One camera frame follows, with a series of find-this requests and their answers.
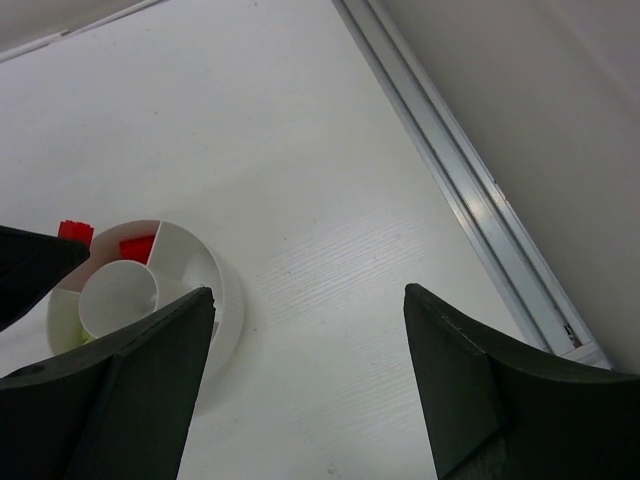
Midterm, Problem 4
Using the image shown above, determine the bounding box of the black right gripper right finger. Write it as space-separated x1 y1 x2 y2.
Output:
404 284 639 479

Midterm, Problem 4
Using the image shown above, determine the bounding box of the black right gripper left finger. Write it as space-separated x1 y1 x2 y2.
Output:
1 287 215 479

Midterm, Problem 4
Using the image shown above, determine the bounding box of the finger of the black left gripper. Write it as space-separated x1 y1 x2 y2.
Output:
0 226 90 330

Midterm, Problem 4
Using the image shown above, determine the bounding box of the small red lego square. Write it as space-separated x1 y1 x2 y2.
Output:
57 220 94 248

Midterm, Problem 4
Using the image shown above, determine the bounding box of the red large lego brick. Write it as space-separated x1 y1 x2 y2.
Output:
119 235 155 265

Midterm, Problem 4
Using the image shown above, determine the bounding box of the white round divided container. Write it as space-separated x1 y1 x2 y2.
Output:
46 218 246 416

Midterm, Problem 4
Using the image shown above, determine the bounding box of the lime green lego brick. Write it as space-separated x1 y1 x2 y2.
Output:
79 329 95 346

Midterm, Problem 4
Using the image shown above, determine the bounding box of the aluminium rail right side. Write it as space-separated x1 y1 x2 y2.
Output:
334 1 612 369

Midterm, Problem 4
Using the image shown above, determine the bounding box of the white strip at wall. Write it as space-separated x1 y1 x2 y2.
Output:
1 0 156 62

